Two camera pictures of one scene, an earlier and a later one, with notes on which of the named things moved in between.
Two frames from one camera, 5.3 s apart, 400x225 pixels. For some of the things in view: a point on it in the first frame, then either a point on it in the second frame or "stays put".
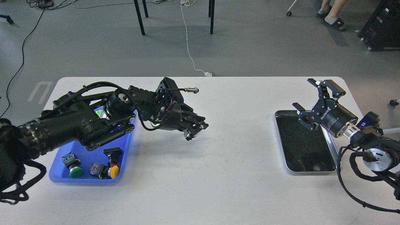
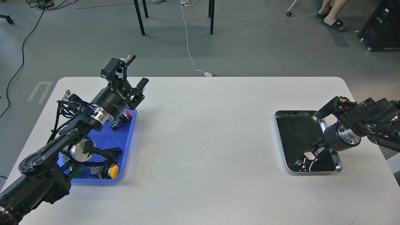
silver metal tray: [305, 151] stays put
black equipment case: [382, 32] stays put
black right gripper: [337, 118] to [336, 137]
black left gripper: [174, 116] to [113, 99]
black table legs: [145, 10] stays put
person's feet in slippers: [330, 13] stays put
